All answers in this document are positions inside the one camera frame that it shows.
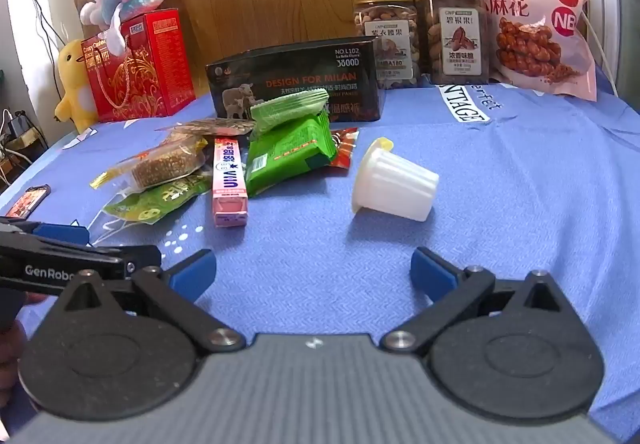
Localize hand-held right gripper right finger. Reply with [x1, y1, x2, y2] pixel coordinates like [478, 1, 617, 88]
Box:
[380, 246, 576, 355]

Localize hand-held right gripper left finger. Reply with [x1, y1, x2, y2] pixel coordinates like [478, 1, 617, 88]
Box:
[55, 249, 248, 355]

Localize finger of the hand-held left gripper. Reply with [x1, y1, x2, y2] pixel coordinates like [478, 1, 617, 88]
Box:
[0, 218, 92, 247]

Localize small dark red packet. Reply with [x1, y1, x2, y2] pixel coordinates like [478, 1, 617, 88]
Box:
[5, 185, 52, 219]

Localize green and yellow snack packet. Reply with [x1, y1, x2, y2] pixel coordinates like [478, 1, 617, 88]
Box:
[102, 174, 213, 225]

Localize white jelly cup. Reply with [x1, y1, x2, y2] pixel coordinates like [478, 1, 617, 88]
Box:
[351, 138, 440, 223]

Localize pink candy box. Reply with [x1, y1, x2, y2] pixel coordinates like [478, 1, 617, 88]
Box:
[212, 138, 250, 229]

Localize clear seed snack packet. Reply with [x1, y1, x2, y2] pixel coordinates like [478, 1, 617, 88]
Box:
[90, 131, 208, 189]

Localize bright green snack packet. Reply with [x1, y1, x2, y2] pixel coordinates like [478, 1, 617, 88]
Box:
[246, 116, 337, 199]

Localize brown snack packet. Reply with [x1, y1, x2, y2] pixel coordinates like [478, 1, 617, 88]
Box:
[155, 119, 256, 139]

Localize red-orange snack packet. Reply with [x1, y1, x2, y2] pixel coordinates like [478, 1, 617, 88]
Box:
[327, 128, 361, 169]

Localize light green snack packet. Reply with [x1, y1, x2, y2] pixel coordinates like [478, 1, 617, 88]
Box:
[250, 88, 330, 135]

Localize black tin box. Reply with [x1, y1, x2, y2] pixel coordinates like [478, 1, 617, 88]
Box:
[206, 36, 387, 122]

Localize person's left hand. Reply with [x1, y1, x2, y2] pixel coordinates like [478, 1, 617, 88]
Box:
[0, 293, 51, 382]

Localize black power adapter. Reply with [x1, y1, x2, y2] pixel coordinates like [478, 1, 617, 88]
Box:
[9, 111, 36, 139]

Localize yellow duck plush toy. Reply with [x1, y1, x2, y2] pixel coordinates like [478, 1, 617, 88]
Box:
[54, 38, 101, 133]

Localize red gift box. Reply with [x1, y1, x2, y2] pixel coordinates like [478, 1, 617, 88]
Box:
[87, 8, 197, 123]

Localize cashew jar with gold lid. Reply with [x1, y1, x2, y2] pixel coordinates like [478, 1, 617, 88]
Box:
[353, 0, 420, 89]

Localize pecan jar with gold lid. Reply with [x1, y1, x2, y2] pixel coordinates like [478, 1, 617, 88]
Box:
[418, 0, 493, 85]

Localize white cables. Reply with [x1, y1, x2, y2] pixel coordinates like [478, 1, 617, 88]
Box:
[0, 108, 16, 149]

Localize white wall cable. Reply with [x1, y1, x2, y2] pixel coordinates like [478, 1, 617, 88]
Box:
[582, 14, 621, 97]

